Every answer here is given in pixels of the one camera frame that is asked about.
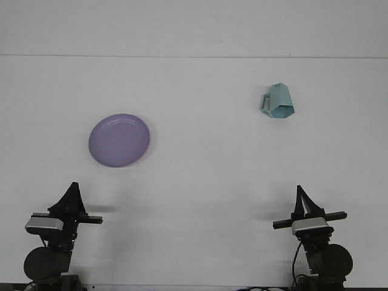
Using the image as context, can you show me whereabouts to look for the pale blue hexagonal cup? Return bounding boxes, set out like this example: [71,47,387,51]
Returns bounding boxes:
[259,82,296,119]

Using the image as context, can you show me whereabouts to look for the pale purple round plate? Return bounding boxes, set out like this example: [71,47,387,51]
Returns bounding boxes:
[88,113,151,169]

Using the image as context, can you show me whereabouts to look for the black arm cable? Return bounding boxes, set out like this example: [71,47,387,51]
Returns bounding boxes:
[291,241,304,289]

